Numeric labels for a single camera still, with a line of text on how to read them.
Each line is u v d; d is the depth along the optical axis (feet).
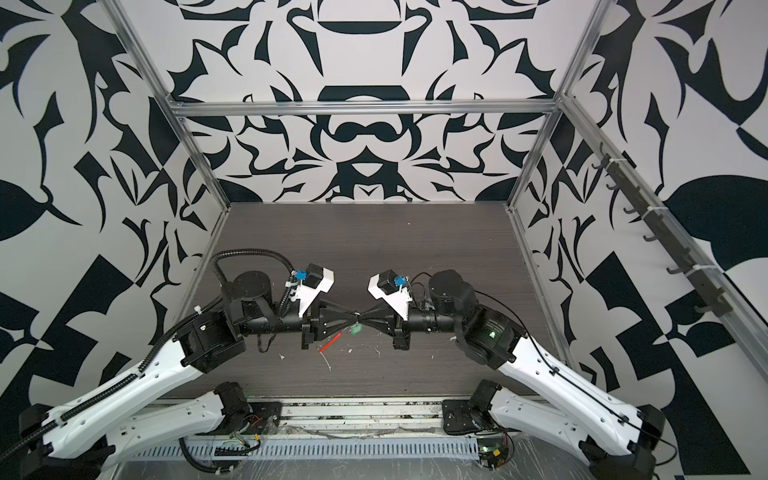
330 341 1.94
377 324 1.94
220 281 1.53
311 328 1.66
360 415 2.49
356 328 1.98
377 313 1.86
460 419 2.41
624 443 1.28
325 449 2.13
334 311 1.83
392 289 1.63
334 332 1.85
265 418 2.41
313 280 1.65
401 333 1.68
